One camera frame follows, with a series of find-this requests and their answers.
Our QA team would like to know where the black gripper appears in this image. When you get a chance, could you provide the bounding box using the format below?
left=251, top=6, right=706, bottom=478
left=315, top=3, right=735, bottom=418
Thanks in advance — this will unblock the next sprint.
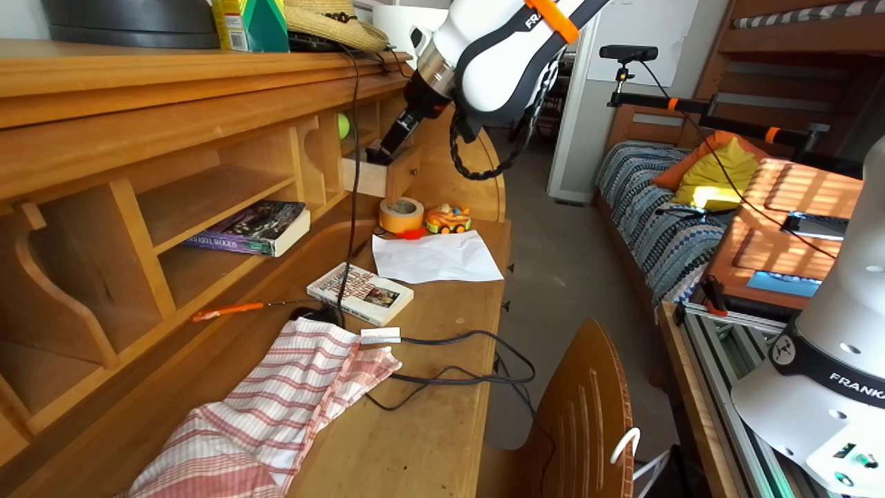
left=380, top=72, right=452, bottom=157

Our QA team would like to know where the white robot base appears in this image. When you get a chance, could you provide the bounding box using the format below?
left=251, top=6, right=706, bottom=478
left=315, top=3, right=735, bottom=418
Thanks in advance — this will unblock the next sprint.
left=731, top=137, right=885, bottom=498

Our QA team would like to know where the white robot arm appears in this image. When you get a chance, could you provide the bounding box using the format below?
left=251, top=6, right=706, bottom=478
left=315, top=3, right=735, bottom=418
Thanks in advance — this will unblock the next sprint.
left=374, top=0, right=609, bottom=162

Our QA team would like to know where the wooden drawer box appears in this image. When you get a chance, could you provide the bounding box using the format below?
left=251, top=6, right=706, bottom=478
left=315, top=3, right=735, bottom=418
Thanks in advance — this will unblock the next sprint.
left=337, top=146, right=418, bottom=198

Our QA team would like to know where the yellow green cardboard box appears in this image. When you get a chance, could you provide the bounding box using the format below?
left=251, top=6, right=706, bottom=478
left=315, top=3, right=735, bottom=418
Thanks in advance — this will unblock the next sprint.
left=211, top=0, right=288, bottom=52

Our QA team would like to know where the green tennis ball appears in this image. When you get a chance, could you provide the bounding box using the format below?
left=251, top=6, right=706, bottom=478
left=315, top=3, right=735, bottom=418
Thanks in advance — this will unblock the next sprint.
left=337, top=114, right=352, bottom=140

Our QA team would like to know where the orange tape roll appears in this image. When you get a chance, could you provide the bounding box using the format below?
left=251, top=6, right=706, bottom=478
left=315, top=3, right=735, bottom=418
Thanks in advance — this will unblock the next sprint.
left=380, top=197, right=423, bottom=237

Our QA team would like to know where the straw hat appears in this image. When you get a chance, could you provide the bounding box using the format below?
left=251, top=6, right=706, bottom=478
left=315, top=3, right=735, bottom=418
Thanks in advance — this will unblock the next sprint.
left=282, top=0, right=388, bottom=52

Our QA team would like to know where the white paper sheet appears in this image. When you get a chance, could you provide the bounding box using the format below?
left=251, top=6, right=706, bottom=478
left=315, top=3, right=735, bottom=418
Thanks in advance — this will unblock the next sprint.
left=371, top=233, right=504, bottom=286

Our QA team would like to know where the dark cover book on shelf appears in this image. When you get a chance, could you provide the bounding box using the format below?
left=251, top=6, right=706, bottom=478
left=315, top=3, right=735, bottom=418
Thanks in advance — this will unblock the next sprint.
left=192, top=198, right=309, bottom=258

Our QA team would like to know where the white charger adapter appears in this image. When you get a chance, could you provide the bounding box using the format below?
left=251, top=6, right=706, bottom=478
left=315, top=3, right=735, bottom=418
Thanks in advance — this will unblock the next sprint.
left=360, top=327, right=400, bottom=346

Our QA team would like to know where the orange pen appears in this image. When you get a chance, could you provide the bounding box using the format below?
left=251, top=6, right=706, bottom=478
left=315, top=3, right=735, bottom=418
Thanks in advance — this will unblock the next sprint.
left=192, top=302, right=268, bottom=323

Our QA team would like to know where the orange pillow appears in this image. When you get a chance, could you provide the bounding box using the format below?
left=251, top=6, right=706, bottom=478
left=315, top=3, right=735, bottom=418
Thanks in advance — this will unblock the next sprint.
left=652, top=131, right=766, bottom=191

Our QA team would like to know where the wooden roll-top desk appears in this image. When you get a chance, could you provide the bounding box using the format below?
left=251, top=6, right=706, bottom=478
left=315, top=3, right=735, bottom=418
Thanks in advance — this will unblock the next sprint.
left=0, top=42, right=510, bottom=498

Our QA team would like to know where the striped bed mattress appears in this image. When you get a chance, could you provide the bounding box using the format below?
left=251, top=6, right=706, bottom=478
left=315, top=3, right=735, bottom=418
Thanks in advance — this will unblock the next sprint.
left=595, top=140, right=731, bottom=303

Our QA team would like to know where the yellow pillow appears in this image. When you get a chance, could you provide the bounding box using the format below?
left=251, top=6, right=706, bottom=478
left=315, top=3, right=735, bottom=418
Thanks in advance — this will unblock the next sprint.
left=673, top=137, right=761, bottom=214

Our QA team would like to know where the black bin on desk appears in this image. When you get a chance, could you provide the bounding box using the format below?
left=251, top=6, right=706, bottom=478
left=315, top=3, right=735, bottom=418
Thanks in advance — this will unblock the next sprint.
left=42, top=0, right=218, bottom=49

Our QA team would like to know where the wooden chair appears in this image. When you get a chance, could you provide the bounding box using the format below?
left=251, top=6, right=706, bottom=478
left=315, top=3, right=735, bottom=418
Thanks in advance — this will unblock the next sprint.
left=477, top=320, right=636, bottom=498

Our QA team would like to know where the red striped white cloth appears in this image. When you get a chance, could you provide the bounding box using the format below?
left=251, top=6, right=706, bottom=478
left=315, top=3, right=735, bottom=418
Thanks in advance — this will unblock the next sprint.
left=124, top=317, right=400, bottom=498

